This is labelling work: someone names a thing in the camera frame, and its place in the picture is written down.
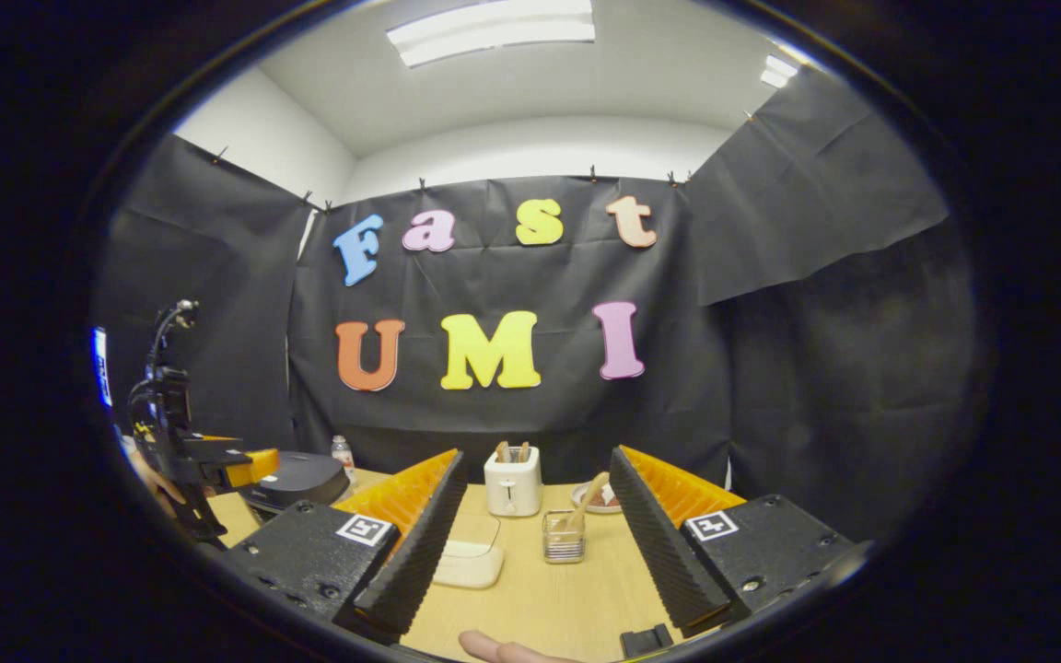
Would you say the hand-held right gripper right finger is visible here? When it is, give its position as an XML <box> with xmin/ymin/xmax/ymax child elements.
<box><xmin>609</xmin><ymin>446</ymin><xmax>868</xmax><ymax>638</ymax></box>

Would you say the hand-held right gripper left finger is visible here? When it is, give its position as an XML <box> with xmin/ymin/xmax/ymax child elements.
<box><xmin>222</xmin><ymin>448</ymin><xmax>469</xmax><ymax>644</ymax></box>

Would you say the clear box of rice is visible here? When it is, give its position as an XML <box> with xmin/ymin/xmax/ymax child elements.
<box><xmin>432</xmin><ymin>516</ymin><xmax>506</xmax><ymax>590</ymax></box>

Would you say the black and silver rice cooker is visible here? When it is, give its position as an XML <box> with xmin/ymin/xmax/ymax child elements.
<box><xmin>238</xmin><ymin>451</ymin><xmax>352</xmax><ymax>521</ymax></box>

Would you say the wooden spoon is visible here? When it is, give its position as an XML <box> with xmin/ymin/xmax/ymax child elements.
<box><xmin>560</xmin><ymin>471</ymin><xmax>612</xmax><ymax>535</ymax></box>

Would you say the clear wire chopstick holder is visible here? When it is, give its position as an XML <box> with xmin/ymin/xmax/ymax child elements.
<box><xmin>542</xmin><ymin>509</ymin><xmax>587</xmax><ymax>564</ymax></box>

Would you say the computer monitor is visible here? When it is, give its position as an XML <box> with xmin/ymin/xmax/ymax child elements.
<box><xmin>91</xmin><ymin>327</ymin><xmax>114</xmax><ymax>408</ymax></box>

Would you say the small clear drink bottle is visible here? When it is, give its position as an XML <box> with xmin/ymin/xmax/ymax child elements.
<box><xmin>330</xmin><ymin>435</ymin><xmax>358</xmax><ymax>487</ymax></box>

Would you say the white round plate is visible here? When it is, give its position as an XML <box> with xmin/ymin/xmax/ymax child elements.
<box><xmin>571</xmin><ymin>483</ymin><xmax>624</xmax><ymax>515</ymax></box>

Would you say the white toaster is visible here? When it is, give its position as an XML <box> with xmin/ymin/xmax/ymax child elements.
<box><xmin>484</xmin><ymin>446</ymin><xmax>544</xmax><ymax>518</ymax></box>

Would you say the black backdrop cloth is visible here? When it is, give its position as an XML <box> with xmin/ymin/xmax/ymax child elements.
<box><xmin>93</xmin><ymin>64</ymin><xmax>978</xmax><ymax>544</ymax></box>

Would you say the small ceiling light panel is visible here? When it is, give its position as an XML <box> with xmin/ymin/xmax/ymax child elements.
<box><xmin>760</xmin><ymin>53</ymin><xmax>800</xmax><ymax>90</ymax></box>

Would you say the large ceiling light panel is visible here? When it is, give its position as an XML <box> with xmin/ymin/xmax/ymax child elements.
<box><xmin>386</xmin><ymin>0</ymin><xmax>598</xmax><ymax>68</ymax></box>

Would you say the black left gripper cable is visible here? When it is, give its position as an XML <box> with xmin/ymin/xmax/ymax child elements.
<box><xmin>146</xmin><ymin>299</ymin><xmax>200</xmax><ymax>374</ymax></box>

